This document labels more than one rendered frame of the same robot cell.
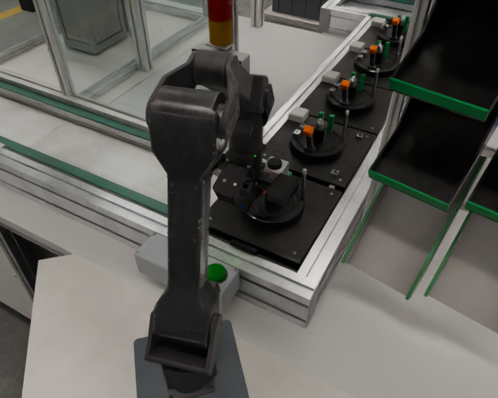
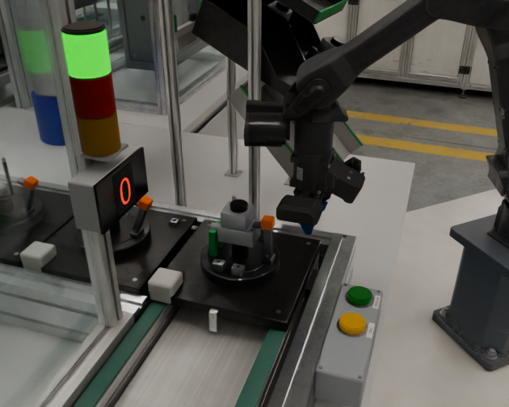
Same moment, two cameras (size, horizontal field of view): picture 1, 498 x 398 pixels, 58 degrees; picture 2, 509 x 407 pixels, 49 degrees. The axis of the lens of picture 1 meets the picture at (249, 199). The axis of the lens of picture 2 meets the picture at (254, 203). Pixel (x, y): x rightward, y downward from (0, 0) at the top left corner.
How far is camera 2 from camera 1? 1.12 m
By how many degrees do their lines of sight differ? 77
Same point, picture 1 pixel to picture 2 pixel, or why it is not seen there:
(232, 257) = (329, 288)
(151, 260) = (366, 358)
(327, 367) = (383, 262)
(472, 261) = not seen: hidden behind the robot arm
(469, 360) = (337, 200)
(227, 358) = (485, 223)
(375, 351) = not seen: hidden behind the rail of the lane
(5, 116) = not seen: outside the picture
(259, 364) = (405, 302)
